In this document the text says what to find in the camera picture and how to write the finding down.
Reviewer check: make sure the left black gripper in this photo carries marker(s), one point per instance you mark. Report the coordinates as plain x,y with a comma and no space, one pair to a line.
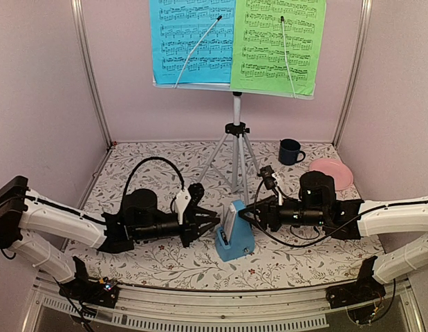
191,223

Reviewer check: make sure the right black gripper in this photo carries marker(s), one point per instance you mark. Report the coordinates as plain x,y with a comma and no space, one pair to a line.
268,213

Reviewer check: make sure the blue metronome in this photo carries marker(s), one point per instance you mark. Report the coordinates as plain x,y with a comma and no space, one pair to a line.
234,237

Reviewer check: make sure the light blue music stand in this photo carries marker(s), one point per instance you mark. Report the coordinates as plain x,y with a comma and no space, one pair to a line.
243,157

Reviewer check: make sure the green sheet music page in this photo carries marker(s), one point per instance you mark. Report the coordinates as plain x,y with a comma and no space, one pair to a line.
277,46

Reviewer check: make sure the blue sheet music page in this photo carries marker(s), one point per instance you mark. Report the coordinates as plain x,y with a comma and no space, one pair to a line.
191,41

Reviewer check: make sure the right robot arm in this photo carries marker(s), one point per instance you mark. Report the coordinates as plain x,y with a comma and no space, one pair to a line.
317,205

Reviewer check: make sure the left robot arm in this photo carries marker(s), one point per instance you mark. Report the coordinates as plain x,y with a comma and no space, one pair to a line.
24,213

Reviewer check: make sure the dark blue mug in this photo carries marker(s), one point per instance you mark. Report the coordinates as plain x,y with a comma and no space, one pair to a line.
290,152

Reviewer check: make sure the pink plate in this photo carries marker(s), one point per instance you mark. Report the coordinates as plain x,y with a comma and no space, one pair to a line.
342,175

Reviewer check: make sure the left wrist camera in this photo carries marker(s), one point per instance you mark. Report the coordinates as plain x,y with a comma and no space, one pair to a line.
188,196

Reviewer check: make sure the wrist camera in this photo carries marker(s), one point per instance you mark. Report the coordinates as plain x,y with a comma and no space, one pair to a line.
269,178
188,196

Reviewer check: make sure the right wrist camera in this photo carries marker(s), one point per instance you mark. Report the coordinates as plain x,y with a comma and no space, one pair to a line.
269,178

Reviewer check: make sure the front aluminium rail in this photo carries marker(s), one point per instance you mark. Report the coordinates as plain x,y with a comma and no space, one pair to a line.
159,309

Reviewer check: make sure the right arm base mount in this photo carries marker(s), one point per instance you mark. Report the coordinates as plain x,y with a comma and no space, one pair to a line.
355,293

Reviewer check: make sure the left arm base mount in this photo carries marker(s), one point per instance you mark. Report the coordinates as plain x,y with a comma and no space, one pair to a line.
102,293

